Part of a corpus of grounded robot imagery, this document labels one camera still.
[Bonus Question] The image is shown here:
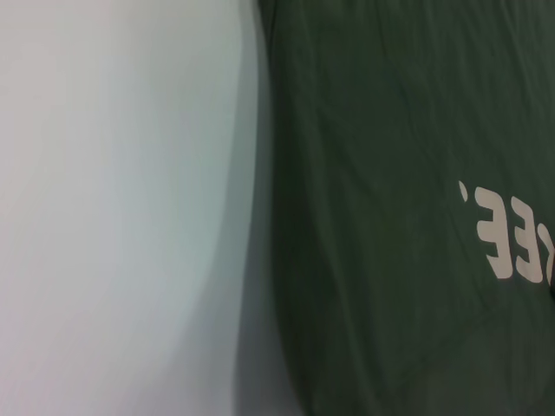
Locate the dark green FREE print t-shirt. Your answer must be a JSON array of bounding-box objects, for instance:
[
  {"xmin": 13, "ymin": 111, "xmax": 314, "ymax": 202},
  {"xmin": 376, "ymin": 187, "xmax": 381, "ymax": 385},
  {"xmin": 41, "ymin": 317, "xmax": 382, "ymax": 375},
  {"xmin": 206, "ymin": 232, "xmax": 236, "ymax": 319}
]
[{"xmin": 255, "ymin": 0, "xmax": 555, "ymax": 416}]

